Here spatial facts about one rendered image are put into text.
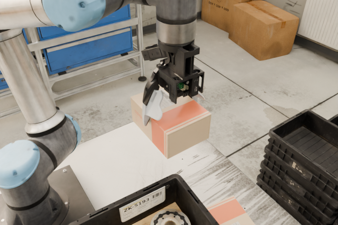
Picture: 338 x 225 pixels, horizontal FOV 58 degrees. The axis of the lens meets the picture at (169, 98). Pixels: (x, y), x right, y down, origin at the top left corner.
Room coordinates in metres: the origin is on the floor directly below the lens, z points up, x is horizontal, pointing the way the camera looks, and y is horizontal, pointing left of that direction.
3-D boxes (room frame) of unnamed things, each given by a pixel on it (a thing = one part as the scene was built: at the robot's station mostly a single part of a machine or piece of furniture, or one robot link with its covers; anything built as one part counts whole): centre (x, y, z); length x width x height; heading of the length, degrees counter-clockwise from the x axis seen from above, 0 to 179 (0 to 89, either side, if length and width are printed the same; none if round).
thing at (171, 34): (0.54, -0.02, 1.32); 0.08 x 0.08 x 0.05
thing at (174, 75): (0.53, -0.02, 1.24); 0.09 x 0.08 x 0.12; 34
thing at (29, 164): (0.54, 0.39, 0.91); 0.13 x 0.12 x 0.14; 158
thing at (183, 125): (0.56, 0.00, 1.08); 0.16 x 0.12 x 0.07; 34
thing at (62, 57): (2.16, 0.60, 0.60); 0.72 x 0.03 x 0.56; 124
